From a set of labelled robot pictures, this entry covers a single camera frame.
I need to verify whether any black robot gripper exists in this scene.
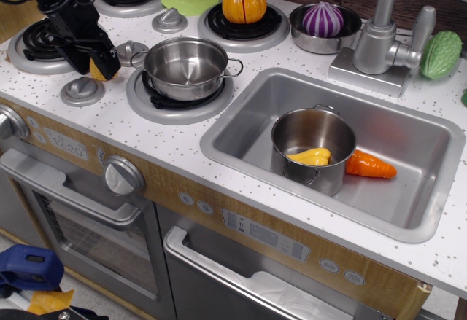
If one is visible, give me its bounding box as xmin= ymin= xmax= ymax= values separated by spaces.
xmin=24 ymin=0 xmax=120 ymax=79

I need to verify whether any yellow toy corn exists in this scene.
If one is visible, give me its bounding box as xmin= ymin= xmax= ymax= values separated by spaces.
xmin=90 ymin=59 xmax=118 ymax=82

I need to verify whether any silver stove knob front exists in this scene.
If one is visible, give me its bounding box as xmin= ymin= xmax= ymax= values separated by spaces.
xmin=61 ymin=77 xmax=105 ymax=107

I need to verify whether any silver stove knob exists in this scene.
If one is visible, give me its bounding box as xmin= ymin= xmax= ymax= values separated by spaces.
xmin=61 ymin=77 xmax=105 ymax=107
xmin=116 ymin=40 xmax=149 ymax=68
xmin=152 ymin=8 xmax=188 ymax=34

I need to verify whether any silver stove knob middle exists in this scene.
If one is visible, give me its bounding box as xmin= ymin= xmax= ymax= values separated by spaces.
xmin=116 ymin=40 xmax=149 ymax=68

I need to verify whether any silver stove knob back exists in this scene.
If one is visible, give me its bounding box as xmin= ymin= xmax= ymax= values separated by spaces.
xmin=152 ymin=8 xmax=188 ymax=34

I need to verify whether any steel pan on stove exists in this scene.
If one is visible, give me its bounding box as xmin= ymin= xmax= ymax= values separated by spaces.
xmin=130 ymin=36 xmax=244 ymax=102

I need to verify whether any front left black burner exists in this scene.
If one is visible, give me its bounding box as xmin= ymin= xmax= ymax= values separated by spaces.
xmin=7 ymin=18 xmax=74 ymax=75

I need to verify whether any front right black burner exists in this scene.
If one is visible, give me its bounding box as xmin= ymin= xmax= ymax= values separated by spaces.
xmin=126 ymin=71 xmax=234 ymax=125

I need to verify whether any oven clock display panel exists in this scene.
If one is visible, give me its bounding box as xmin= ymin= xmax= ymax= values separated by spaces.
xmin=44 ymin=128 xmax=88 ymax=161

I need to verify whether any silver oven dial left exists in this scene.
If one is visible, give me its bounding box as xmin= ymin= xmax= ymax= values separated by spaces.
xmin=1 ymin=104 xmax=30 ymax=140

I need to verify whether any silver oven dial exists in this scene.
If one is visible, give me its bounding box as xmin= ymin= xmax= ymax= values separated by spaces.
xmin=103 ymin=155 xmax=145 ymax=195
xmin=1 ymin=104 xmax=30 ymax=140

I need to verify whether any silver oven dial right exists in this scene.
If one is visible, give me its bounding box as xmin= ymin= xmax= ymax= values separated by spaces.
xmin=103 ymin=155 xmax=145 ymax=195

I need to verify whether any back right black burner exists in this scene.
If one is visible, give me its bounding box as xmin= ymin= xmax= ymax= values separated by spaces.
xmin=197 ymin=4 xmax=290 ymax=53

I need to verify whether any orange toy pumpkin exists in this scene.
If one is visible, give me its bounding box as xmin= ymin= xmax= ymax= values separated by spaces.
xmin=222 ymin=0 xmax=267 ymax=25

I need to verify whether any blue clamp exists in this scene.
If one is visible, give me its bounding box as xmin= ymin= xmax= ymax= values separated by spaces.
xmin=1 ymin=244 xmax=65 ymax=291

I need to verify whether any dishwasher control panel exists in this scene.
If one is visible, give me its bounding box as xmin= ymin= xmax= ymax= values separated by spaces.
xmin=221 ymin=208 xmax=312 ymax=262

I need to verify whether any small steel bowl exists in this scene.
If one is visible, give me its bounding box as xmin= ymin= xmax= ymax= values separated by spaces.
xmin=289 ymin=4 xmax=362 ymax=55

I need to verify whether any tall steel pot in sink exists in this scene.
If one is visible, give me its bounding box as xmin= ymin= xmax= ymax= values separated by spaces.
xmin=271 ymin=104 xmax=357 ymax=196

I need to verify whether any purple toy onion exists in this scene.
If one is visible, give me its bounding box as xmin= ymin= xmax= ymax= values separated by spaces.
xmin=302 ymin=1 xmax=344 ymax=38

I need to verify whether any yellow toy pepper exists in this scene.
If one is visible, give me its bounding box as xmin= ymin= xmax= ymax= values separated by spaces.
xmin=287 ymin=147 xmax=331 ymax=166

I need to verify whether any yellow tape piece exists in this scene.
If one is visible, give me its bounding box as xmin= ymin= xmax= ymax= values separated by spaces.
xmin=27 ymin=289 xmax=74 ymax=316

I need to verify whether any silver toy faucet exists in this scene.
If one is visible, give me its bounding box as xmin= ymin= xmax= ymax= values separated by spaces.
xmin=328 ymin=0 xmax=436 ymax=98

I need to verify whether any orange toy carrot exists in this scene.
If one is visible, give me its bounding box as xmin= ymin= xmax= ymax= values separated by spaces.
xmin=346 ymin=149 xmax=397 ymax=179

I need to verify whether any grey sink basin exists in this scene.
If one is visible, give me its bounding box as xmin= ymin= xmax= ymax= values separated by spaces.
xmin=200 ymin=69 xmax=466 ymax=243

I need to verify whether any green toy bitter gourd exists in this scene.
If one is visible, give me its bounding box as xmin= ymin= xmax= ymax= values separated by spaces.
xmin=419 ymin=31 xmax=462 ymax=79

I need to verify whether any oven door with handle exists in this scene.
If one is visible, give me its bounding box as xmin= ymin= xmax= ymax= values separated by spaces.
xmin=1 ymin=149 xmax=177 ymax=319

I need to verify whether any dishwasher door with handle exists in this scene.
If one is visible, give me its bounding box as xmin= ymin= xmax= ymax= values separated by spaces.
xmin=157 ymin=206 xmax=388 ymax=319

